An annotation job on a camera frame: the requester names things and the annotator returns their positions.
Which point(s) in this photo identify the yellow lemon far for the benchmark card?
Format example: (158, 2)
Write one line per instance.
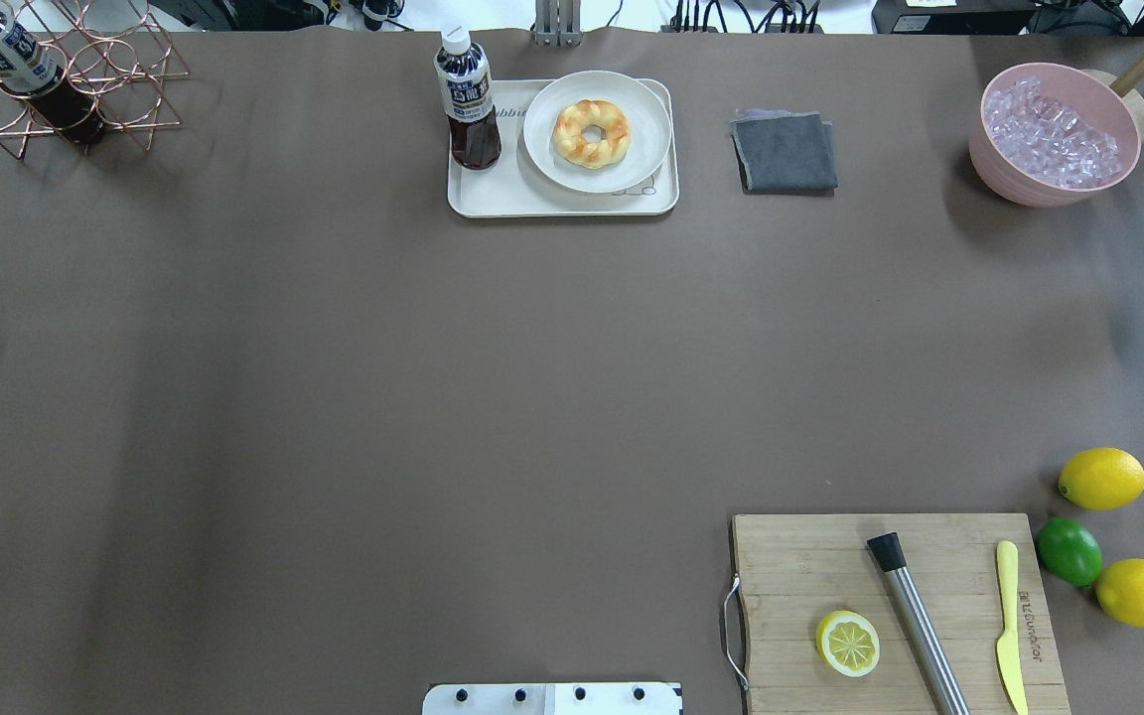
(1119, 590)

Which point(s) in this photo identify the pink bowl with ice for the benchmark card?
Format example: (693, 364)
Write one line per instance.
(1049, 136)

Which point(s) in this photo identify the dark tea bottle on tray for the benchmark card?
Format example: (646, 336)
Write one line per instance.
(464, 78)

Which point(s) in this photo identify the cream serving tray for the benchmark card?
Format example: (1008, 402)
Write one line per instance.
(531, 180)

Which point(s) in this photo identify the half lemon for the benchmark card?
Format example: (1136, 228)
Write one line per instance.
(848, 643)

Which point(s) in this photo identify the grey folded cloth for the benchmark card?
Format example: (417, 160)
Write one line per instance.
(783, 152)

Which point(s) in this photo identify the tea bottle in rack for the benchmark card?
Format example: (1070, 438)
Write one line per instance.
(34, 74)

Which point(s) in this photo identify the yellow lemon near board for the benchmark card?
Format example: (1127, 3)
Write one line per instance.
(1102, 478)

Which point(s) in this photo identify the yellow plastic knife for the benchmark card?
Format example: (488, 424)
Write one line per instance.
(1007, 647)

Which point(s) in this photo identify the green lime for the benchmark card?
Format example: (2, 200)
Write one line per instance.
(1068, 550)

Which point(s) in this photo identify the wooden cutting board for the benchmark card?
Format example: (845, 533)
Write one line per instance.
(793, 569)

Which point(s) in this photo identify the white round plate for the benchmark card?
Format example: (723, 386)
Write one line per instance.
(649, 117)

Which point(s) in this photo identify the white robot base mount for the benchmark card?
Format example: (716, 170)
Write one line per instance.
(586, 697)

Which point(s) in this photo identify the steel muddler black tip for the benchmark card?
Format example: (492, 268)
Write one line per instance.
(943, 686)

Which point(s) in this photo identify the braided ring bread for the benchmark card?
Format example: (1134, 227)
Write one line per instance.
(592, 133)

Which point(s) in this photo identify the copper wire bottle rack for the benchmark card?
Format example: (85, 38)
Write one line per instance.
(117, 59)

